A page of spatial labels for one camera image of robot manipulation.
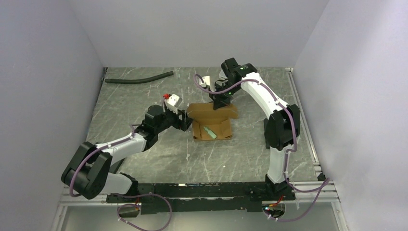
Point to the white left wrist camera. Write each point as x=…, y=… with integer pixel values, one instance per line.
x=172, y=102

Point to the black rectangular pad left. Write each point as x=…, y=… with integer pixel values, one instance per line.
x=114, y=168

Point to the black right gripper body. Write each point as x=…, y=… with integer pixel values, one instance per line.
x=224, y=96

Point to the green plastic tube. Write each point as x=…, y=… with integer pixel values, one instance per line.
x=210, y=133

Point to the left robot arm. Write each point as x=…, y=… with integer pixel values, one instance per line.
x=88, y=172

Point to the aluminium frame rail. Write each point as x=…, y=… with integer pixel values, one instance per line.
x=257, y=192

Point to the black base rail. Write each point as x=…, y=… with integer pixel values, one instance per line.
x=160, y=204

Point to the brown cardboard box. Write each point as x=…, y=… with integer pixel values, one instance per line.
x=219, y=121

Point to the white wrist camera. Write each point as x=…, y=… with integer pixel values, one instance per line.
x=172, y=102
x=205, y=82

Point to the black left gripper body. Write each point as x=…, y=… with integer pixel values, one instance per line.
x=171, y=119

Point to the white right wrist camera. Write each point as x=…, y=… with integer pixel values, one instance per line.
x=205, y=82

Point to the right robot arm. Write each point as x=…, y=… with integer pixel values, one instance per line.
x=282, y=124

